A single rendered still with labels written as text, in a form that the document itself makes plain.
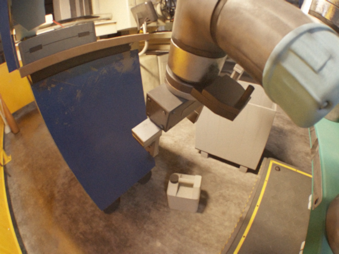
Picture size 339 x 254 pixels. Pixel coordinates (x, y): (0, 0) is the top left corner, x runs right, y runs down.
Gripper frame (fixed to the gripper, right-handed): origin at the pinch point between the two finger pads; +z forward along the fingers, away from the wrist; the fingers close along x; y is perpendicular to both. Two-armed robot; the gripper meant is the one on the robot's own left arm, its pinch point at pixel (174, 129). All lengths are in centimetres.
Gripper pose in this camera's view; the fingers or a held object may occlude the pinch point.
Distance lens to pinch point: 34.8
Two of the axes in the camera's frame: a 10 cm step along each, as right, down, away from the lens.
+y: -7.0, -6.4, 3.2
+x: -7.0, 5.3, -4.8
